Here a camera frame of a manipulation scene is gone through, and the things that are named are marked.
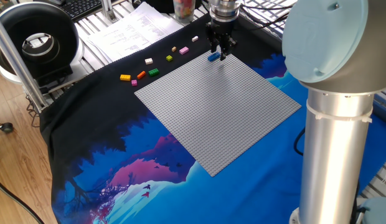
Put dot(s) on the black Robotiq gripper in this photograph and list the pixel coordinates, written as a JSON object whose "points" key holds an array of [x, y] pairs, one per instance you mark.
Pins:
{"points": [[222, 31]]}

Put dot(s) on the blue Lego brick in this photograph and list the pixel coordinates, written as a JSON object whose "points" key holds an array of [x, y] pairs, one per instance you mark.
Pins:
{"points": [[213, 57]]}

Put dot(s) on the large pink Lego brick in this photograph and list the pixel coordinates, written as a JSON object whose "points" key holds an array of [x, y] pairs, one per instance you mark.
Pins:
{"points": [[184, 50]]}

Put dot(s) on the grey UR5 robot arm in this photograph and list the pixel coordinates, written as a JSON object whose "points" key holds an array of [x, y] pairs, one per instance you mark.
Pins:
{"points": [[336, 124]]}

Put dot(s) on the cream small Lego brick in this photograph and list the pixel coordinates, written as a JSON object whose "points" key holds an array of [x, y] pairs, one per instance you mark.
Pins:
{"points": [[195, 38]]}

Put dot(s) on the lime green Lego brick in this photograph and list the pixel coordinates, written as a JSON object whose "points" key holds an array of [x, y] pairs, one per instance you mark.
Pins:
{"points": [[169, 58]]}

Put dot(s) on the grey Lego baseplate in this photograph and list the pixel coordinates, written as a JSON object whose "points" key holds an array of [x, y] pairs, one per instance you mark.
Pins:
{"points": [[218, 112]]}

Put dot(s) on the dark green Lego brick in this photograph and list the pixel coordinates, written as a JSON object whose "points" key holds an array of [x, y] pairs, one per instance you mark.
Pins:
{"points": [[153, 72]]}

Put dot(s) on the white Lego brick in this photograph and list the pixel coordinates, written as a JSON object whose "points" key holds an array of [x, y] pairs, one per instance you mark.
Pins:
{"points": [[148, 61]]}

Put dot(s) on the orange Lego brick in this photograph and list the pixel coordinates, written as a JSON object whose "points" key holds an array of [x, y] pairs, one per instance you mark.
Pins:
{"points": [[141, 74]]}

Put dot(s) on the small magenta Lego brick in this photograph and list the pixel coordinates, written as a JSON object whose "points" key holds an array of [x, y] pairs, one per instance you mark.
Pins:
{"points": [[134, 82]]}

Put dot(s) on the yellow Lego brick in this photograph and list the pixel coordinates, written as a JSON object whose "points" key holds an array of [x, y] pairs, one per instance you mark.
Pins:
{"points": [[125, 77]]}

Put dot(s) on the clear cup of bricks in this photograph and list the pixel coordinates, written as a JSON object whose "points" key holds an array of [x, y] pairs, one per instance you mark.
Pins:
{"points": [[183, 11]]}

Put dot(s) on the printed paper sheet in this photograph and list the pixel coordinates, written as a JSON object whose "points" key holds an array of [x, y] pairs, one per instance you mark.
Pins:
{"points": [[134, 34]]}

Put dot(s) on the black keyboard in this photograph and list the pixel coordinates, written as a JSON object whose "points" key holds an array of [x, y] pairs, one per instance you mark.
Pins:
{"points": [[81, 7]]}

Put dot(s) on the blue mountain landscape cloth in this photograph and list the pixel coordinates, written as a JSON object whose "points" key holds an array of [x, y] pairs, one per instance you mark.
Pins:
{"points": [[242, 193]]}

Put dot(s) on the black round fan housing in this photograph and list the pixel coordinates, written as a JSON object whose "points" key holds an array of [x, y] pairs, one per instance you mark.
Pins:
{"points": [[12, 28]]}

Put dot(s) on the black caster wheel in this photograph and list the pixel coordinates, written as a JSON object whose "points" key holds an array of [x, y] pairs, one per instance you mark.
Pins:
{"points": [[6, 127]]}

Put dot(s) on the aluminium frame post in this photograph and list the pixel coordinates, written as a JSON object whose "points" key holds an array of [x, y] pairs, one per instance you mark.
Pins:
{"points": [[18, 65]]}

